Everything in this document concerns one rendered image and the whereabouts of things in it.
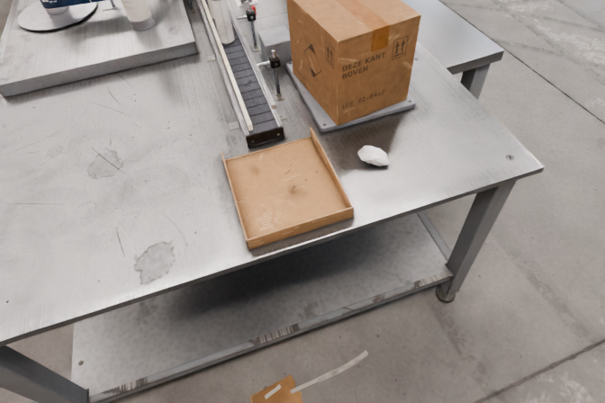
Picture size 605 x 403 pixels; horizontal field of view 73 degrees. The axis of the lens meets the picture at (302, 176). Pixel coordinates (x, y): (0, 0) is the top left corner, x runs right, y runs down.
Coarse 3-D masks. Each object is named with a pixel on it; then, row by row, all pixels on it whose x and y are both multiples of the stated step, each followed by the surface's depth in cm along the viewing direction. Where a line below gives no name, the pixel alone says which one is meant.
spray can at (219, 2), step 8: (216, 0) 131; (224, 0) 132; (216, 8) 133; (224, 8) 134; (216, 16) 135; (224, 16) 135; (216, 24) 139; (224, 24) 137; (224, 32) 139; (232, 32) 142; (224, 40) 142; (232, 40) 143
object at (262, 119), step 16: (224, 48) 142; (240, 48) 141; (224, 64) 135; (240, 64) 134; (240, 80) 129; (256, 80) 128; (256, 96) 123; (256, 112) 118; (272, 112) 118; (256, 128) 114; (272, 128) 113
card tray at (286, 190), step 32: (224, 160) 108; (256, 160) 112; (288, 160) 111; (320, 160) 111; (256, 192) 105; (288, 192) 104; (320, 192) 103; (256, 224) 98; (288, 224) 98; (320, 224) 96
